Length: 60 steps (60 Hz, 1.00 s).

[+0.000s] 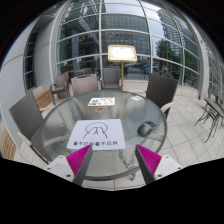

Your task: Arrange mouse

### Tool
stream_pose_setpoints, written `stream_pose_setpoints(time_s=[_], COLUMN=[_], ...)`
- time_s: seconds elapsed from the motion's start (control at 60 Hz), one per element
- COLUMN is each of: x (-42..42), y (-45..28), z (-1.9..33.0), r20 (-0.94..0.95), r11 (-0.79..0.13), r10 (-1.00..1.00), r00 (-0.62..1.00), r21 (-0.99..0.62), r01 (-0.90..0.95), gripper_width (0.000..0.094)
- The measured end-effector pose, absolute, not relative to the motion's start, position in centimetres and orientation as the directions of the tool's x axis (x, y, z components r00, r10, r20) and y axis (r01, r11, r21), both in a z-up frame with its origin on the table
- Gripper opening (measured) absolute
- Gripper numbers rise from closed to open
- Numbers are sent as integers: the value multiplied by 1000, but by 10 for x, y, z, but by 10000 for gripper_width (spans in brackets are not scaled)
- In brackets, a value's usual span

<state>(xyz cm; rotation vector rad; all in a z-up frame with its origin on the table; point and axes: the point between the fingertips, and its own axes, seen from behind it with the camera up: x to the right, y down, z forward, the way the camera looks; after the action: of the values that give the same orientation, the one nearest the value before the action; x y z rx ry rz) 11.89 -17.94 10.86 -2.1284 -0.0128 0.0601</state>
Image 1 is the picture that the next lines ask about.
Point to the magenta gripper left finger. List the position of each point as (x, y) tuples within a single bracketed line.
[(72, 167)]

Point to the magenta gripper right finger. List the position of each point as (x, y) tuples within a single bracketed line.
[(154, 166)]

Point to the black computer mouse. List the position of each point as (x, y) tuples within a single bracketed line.
[(145, 128)]

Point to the white mouse pad with drawing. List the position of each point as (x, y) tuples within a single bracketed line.
[(106, 134)]

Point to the round glass table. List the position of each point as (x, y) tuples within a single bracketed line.
[(130, 108)]

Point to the colourful menu card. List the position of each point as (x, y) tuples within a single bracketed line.
[(102, 101)]

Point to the grey wicker chair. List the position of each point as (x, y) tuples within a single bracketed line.
[(29, 120), (84, 84), (111, 77), (161, 91), (60, 87)]

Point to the wooden bench left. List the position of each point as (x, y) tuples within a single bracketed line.
[(42, 97)]

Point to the grey wicker chair right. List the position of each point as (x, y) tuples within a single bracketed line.
[(161, 91)]

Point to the grey wicker chair back left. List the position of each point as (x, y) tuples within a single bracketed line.
[(60, 87)]

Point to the grey wicker chair back centre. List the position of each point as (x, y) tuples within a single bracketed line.
[(84, 84)]

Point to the metal side table right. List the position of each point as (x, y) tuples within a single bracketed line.
[(211, 110)]

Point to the grey wicker chair far centre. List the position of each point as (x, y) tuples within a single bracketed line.
[(111, 77)]

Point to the gold menu display stand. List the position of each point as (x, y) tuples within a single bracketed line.
[(122, 54)]

